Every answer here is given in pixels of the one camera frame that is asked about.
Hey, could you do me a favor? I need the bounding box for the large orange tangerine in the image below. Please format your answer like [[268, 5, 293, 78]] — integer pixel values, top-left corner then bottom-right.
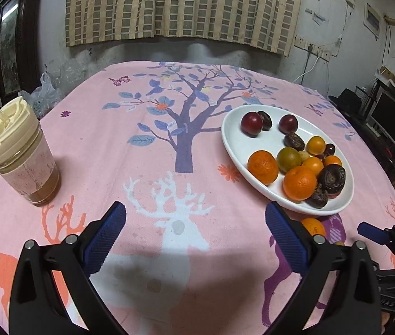
[[282, 166, 317, 201]]

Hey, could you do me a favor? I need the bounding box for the small yellow longan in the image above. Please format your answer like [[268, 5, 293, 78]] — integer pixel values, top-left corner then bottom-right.
[[298, 150, 310, 162]]

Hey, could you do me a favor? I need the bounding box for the dark purple plum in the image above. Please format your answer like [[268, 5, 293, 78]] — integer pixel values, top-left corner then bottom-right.
[[241, 112, 263, 137]]

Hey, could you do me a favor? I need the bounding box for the orange yellow citrus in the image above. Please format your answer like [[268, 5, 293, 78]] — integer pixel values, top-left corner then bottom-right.
[[323, 155, 343, 166]]

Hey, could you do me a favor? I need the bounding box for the orange tangerine bottom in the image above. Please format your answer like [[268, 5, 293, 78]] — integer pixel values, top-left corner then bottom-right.
[[301, 218, 326, 237]]

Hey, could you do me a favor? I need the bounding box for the orange tangerine plate left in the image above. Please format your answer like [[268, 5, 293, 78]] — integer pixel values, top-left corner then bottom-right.
[[248, 150, 279, 186]]

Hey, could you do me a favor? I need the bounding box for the green yellow tomato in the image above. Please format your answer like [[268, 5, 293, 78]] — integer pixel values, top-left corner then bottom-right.
[[276, 147, 302, 174]]

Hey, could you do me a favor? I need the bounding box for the dark cherry upper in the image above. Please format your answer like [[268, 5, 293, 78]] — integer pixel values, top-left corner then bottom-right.
[[323, 143, 335, 157]]

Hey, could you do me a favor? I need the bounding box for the orange kumquat right plate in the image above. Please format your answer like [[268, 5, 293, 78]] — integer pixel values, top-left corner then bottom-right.
[[306, 136, 326, 156]]

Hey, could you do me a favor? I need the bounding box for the black television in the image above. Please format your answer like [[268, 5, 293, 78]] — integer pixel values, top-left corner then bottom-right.
[[367, 87, 395, 143]]

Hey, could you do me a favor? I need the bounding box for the black tv stand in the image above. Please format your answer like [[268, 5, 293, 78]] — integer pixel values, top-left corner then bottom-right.
[[328, 76, 395, 182]]

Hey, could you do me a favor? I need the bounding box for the white oval plate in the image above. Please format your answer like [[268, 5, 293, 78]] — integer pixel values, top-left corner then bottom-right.
[[222, 104, 354, 216]]

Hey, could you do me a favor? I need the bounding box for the dark red plum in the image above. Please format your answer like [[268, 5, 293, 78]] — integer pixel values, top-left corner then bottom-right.
[[279, 114, 298, 135]]

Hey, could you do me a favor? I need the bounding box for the cream lidded drink cup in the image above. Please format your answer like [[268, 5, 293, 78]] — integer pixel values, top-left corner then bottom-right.
[[0, 96, 60, 207]]

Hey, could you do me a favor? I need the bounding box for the white plastic bag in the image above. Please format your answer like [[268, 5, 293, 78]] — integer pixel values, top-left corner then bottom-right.
[[18, 72, 62, 119]]

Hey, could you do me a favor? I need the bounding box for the dark framed picture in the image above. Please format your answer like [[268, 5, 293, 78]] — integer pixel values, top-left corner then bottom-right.
[[0, 0, 41, 102]]

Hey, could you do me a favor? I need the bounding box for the beige checkered curtain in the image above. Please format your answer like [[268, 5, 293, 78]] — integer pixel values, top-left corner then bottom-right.
[[66, 0, 301, 56]]

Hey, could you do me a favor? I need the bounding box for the white power cable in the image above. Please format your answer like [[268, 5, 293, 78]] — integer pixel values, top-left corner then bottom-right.
[[292, 46, 324, 85]]

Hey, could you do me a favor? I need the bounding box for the wall power strip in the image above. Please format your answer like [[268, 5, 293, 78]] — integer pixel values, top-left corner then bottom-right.
[[294, 35, 332, 62]]

